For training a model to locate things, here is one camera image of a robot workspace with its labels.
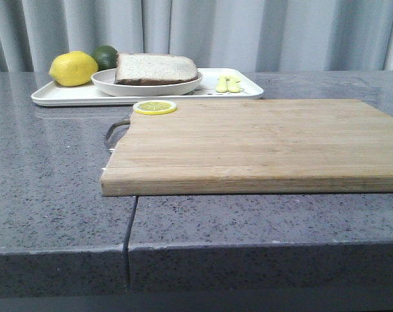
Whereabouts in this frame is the white bread slice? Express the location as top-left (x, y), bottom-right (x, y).
top-left (114, 53), bottom-right (198, 86)

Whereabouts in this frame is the white round plate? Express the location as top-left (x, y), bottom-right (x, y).
top-left (92, 69), bottom-right (203, 96)

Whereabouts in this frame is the white rectangular tray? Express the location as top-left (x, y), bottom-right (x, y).
top-left (31, 68), bottom-right (264, 107)

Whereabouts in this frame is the wooden cutting board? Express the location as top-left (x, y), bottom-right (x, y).
top-left (101, 99), bottom-right (393, 196)

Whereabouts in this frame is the lemon slice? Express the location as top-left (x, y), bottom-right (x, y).
top-left (133, 100), bottom-right (177, 115)

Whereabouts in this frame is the green lime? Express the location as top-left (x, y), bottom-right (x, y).
top-left (92, 45), bottom-right (118, 71)

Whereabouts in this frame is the grey curtain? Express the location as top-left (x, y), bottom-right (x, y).
top-left (0, 1), bottom-right (393, 72)

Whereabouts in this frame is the yellow lemon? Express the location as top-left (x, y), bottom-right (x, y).
top-left (49, 51), bottom-right (98, 87)

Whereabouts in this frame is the metal cutting board handle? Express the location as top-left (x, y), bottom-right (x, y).
top-left (104, 116), bottom-right (131, 153)

